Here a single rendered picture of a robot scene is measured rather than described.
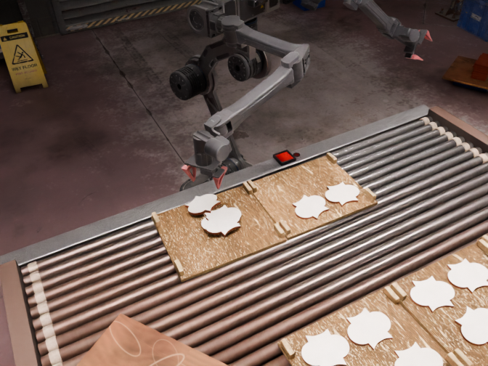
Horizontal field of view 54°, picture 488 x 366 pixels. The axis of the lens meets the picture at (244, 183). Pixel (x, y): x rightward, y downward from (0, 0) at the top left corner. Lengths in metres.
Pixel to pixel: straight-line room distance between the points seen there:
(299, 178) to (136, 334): 0.96
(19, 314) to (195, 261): 0.59
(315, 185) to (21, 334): 1.19
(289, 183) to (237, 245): 0.40
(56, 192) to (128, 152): 0.63
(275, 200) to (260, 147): 1.89
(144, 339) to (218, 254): 0.45
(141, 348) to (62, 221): 2.13
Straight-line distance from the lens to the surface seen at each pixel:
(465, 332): 1.63
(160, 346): 1.42
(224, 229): 1.76
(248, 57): 2.41
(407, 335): 1.59
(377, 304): 1.63
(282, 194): 1.95
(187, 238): 1.80
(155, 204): 1.99
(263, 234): 1.79
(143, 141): 4.01
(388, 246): 1.82
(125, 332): 1.46
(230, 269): 1.71
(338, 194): 1.95
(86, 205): 3.51
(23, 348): 1.65
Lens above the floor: 2.23
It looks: 40 degrees down
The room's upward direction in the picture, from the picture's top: 3 degrees counter-clockwise
